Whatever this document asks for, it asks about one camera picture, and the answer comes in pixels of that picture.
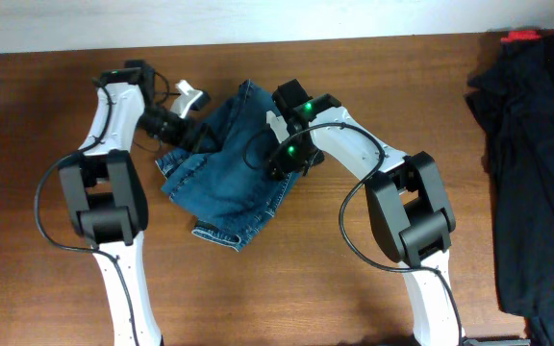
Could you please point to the red cloth piece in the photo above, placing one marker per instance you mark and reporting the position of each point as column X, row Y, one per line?
column 519, row 36

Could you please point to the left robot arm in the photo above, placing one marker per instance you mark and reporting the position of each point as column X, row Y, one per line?
column 106, row 202

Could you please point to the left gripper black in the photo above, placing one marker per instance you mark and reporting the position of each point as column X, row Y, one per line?
column 181, row 138

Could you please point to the blue denim jeans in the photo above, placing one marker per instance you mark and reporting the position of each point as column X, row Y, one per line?
column 231, row 200

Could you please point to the black garment pile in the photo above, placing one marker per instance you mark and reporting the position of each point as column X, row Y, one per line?
column 513, row 102

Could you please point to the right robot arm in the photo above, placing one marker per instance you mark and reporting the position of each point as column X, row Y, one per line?
column 410, row 216

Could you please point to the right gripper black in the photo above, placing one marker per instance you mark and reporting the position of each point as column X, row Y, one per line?
column 279, row 162

